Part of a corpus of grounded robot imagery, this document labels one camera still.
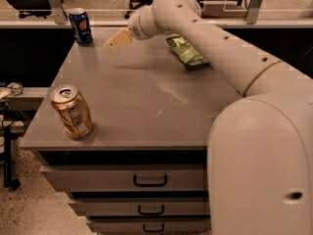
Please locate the green chip bag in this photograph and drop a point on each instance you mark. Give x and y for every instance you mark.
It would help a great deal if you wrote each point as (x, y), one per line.
(185, 52)

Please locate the orange soda can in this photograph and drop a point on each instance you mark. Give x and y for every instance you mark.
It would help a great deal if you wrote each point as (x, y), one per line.
(73, 110)

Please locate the top drawer black handle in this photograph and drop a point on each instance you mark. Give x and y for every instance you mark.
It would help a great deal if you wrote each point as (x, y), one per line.
(149, 182)

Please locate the drawer black handle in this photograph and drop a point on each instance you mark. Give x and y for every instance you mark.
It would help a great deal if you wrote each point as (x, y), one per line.
(149, 182)
(145, 210)
(153, 228)

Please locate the blue pepsi can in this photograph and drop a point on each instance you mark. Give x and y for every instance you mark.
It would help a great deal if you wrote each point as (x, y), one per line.
(79, 21)

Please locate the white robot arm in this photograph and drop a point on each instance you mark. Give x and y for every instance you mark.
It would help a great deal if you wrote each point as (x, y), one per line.
(260, 148)

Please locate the bottom drawer black handle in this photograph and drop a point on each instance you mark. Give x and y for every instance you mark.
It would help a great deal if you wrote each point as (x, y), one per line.
(153, 228)

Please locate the grey drawer cabinet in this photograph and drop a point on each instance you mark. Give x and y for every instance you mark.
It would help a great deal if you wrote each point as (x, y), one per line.
(151, 117)

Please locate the middle drawer black handle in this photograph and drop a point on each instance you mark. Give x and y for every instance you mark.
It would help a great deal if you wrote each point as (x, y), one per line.
(145, 210)

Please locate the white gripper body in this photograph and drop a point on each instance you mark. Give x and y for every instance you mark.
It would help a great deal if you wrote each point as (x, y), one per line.
(134, 27)

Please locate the black stand left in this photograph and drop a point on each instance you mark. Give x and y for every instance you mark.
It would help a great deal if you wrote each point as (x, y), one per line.
(7, 120)

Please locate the small bowl on shelf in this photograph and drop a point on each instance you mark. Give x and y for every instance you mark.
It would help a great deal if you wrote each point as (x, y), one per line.
(16, 88)

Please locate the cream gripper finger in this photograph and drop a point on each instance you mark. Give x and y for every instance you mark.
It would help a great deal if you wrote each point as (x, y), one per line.
(119, 39)

